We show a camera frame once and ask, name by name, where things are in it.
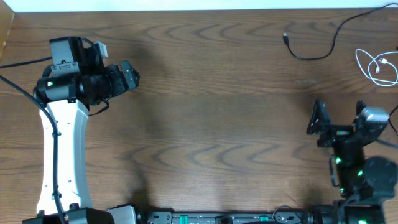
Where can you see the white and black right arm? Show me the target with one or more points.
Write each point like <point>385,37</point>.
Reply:
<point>365,183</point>

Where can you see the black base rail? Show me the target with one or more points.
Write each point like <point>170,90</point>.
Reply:
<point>280,215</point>

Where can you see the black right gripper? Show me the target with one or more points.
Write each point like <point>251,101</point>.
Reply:
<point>335,132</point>

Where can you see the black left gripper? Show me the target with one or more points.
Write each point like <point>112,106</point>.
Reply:
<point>127,75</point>

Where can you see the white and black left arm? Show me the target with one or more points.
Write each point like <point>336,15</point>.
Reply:
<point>76,80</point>

